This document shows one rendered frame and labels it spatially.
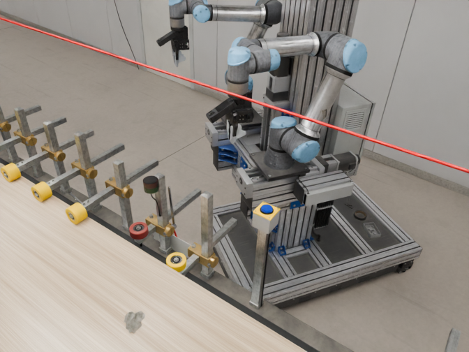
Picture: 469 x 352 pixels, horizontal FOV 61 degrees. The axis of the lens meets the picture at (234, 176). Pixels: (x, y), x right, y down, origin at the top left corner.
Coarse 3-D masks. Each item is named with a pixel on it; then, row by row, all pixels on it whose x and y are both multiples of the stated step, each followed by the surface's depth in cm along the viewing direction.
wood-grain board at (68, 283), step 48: (0, 192) 187; (0, 240) 163; (48, 240) 164; (96, 240) 164; (0, 288) 144; (48, 288) 144; (96, 288) 145; (144, 288) 146; (192, 288) 147; (0, 336) 129; (48, 336) 129; (96, 336) 130; (144, 336) 131; (192, 336) 131; (240, 336) 132
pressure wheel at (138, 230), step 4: (132, 224) 172; (136, 224) 172; (140, 224) 173; (144, 224) 172; (132, 228) 170; (136, 228) 170; (140, 228) 170; (144, 228) 170; (132, 232) 168; (136, 232) 168; (140, 232) 168; (144, 232) 169; (148, 232) 172; (132, 236) 169; (136, 236) 168; (140, 236) 169; (144, 236) 170; (140, 244) 176
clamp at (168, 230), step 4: (156, 216) 182; (148, 220) 180; (152, 220) 180; (156, 220) 180; (148, 224) 182; (156, 224) 178; (168, 224) 178; (156, 228) 179; (160, 228) 177; (164, 228) 176; (168, 228) 176; (172, 228) 178; (156, 232) 180; (160, 232) 179; (164, 232) 176; (168, 232) 176; (172, 232) 179; (164, 236) 178; (168, 236) 177
